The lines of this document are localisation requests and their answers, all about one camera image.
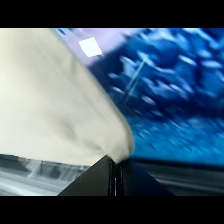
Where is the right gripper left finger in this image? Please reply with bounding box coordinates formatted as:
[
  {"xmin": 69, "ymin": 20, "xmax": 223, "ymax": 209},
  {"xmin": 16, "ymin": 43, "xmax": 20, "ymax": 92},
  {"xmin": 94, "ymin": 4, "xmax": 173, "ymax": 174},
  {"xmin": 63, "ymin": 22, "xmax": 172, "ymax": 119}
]
[{"xmin": 57, "ymin": 154, "xmax": 117, "ymax": 197}]

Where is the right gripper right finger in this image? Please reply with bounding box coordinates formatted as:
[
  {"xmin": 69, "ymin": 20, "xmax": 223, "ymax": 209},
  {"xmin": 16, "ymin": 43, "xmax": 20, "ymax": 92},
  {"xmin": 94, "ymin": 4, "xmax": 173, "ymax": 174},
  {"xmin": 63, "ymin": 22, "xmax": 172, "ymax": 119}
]
[{"xmin": 116, "ymin": 159, "xmax": 175, "ymax": 197}]

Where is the cream garment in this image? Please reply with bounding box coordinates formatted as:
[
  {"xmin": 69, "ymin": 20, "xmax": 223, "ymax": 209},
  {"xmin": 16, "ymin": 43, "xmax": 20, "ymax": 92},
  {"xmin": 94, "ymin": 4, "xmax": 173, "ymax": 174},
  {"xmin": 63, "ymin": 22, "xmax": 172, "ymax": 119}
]
[{"xmin": 0, "ymin": 28, "xmax": 136, "ymax": 168}]

